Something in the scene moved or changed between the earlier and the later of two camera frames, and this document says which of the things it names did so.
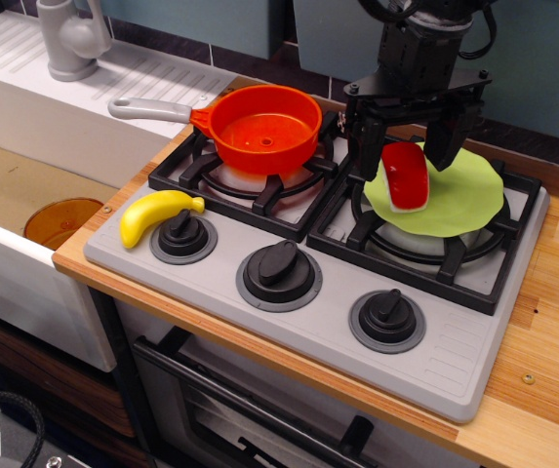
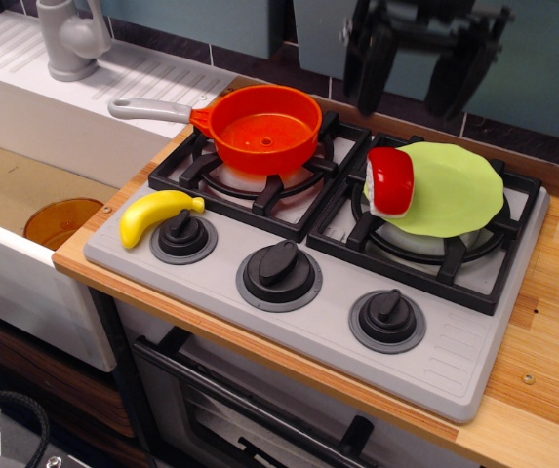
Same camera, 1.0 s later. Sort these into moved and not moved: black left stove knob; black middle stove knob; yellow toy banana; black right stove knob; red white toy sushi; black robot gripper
Moved: red white toy sushi; black robot gripper
Not moved: black right stove knob; black middle stove knob; black left stove knob; yellow toy banana
